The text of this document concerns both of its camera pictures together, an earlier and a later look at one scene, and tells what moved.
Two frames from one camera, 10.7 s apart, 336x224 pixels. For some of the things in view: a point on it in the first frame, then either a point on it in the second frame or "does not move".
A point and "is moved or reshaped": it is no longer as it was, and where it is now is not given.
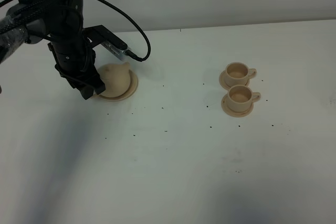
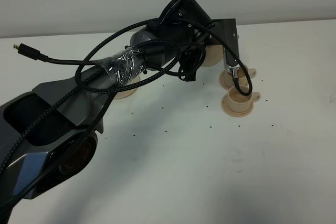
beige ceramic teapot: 116,79 is moved or reshaped
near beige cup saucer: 227,110 does not move
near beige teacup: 240,98 does not move
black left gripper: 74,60 to 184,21
